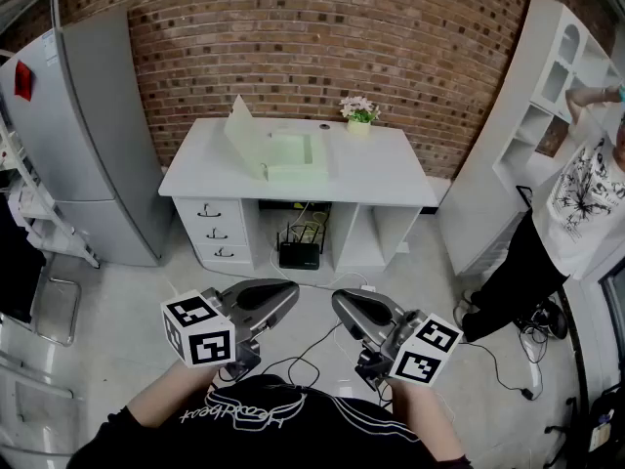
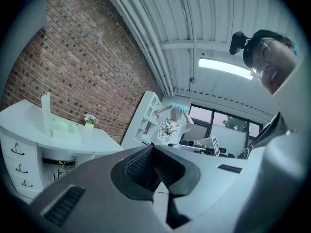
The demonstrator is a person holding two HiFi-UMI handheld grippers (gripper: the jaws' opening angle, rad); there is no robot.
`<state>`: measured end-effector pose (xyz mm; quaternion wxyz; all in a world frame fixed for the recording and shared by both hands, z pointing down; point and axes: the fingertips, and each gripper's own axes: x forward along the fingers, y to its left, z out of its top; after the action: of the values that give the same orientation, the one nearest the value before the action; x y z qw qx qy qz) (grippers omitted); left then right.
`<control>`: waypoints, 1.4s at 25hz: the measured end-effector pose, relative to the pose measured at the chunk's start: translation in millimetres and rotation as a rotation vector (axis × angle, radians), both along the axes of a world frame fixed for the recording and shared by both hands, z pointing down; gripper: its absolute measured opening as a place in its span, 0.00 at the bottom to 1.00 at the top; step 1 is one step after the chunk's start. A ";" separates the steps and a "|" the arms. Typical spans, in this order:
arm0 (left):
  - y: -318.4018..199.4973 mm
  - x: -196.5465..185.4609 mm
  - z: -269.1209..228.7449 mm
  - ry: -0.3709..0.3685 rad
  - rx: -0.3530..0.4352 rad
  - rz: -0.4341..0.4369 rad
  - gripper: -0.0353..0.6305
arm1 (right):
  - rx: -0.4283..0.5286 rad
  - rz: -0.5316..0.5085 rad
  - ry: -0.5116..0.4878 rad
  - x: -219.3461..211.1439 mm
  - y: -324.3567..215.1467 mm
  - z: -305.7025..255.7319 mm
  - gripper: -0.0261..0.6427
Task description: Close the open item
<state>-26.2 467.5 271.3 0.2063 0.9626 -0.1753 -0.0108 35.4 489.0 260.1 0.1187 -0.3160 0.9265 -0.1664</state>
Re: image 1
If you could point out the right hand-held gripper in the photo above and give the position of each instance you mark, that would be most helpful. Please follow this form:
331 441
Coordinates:
425 352

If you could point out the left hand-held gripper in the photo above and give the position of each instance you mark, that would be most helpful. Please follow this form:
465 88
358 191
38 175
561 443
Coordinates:
197 330

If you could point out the light green binder item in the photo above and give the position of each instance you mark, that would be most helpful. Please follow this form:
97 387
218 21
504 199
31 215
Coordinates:
288 157

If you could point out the person's right forearm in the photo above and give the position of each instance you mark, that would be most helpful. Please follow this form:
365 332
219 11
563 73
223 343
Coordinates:
425 418

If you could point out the person's left forearm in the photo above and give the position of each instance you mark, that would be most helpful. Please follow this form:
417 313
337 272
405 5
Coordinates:
171 394

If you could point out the white desk drawer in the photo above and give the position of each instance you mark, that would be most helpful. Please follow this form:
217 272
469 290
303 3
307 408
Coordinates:
220 213
225 252
222 235

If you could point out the white power plug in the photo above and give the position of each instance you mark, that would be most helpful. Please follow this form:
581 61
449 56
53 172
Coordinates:
368 288

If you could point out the black router with antennas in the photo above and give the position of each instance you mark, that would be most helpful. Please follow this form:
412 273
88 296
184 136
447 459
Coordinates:
299 258

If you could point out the person's black shirt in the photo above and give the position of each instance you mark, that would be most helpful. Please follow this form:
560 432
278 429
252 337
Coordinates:
273 438

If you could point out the white desk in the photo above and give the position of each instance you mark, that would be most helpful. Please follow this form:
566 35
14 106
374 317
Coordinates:
371 169

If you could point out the black bag with tag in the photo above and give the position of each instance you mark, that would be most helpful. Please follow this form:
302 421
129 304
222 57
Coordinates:
605 423

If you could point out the white shelf cabinet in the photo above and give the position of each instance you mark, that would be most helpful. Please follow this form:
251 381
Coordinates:
493 164

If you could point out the grey refrigerator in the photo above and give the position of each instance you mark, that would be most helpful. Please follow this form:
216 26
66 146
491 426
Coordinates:
93 154

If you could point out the pink flowers in pale pot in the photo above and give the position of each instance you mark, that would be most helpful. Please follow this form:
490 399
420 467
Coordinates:
360 110

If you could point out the red sticker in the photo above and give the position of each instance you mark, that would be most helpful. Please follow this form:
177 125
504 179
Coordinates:
23 81

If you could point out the metal frame stool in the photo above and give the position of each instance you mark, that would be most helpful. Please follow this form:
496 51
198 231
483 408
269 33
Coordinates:
57 311

